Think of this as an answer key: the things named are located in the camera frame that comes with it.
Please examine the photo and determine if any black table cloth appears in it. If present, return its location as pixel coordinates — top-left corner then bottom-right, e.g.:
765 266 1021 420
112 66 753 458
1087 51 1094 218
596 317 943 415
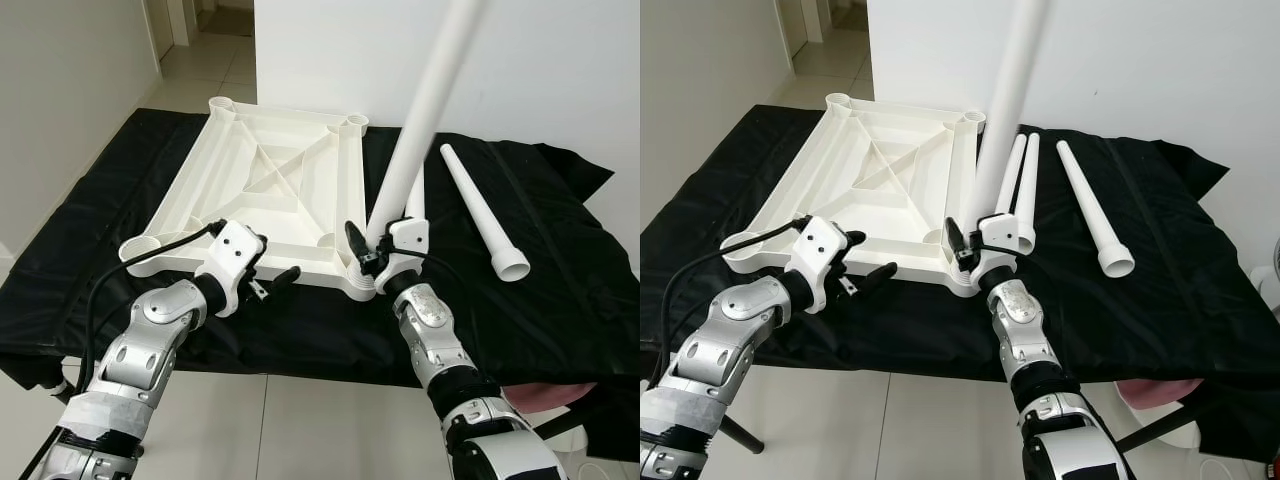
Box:
640 100 1280 466
0 105 641 463

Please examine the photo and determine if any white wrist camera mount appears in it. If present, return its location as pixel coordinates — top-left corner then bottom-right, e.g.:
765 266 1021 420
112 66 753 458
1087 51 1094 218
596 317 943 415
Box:
195 222 269 301
787 218 851 301
975 212 1031 291
375 218 431 296

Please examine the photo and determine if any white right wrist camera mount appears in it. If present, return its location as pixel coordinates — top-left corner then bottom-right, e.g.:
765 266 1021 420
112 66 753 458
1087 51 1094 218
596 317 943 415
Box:
975 212 1031 291
375 218 431 296

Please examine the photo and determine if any pink stool seat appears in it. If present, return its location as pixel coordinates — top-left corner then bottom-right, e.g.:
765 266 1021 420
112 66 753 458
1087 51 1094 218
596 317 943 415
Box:
1115 378 1204 406
505 380 601 413

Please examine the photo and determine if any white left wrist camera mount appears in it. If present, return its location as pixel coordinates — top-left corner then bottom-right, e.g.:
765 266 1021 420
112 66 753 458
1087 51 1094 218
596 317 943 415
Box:
787 218 851 301
195 222 269 301

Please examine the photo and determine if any white plastic table leg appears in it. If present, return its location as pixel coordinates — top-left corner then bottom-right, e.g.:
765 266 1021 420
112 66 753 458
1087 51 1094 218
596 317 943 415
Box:
970 0 1053 226
403 165 428 223
1018 133 1041 251
1055 140 1138 279
365 0 498 251
440 143 532 283
1005 135 1028 216

